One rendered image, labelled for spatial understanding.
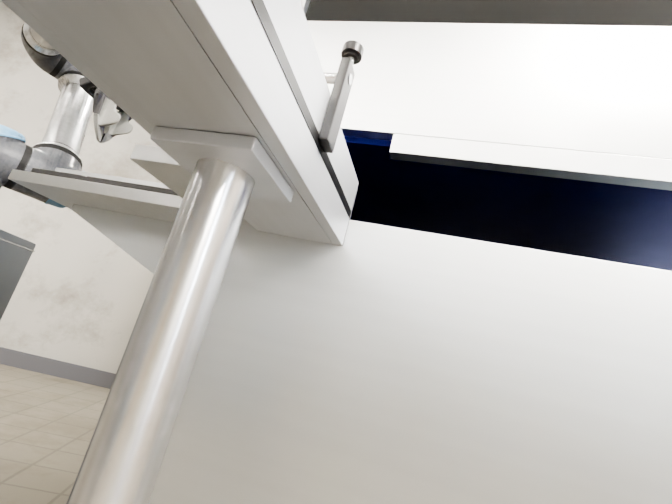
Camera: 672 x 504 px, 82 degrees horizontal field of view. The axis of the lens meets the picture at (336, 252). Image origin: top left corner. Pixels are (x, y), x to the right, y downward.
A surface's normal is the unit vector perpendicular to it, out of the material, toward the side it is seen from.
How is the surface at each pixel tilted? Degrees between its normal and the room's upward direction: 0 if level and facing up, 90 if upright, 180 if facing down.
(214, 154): 180
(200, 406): 90
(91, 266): 90
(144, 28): 180
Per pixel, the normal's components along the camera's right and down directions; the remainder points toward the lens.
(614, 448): -0.21, -0.30
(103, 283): 0.21, -0.21
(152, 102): -0.25, 0.94
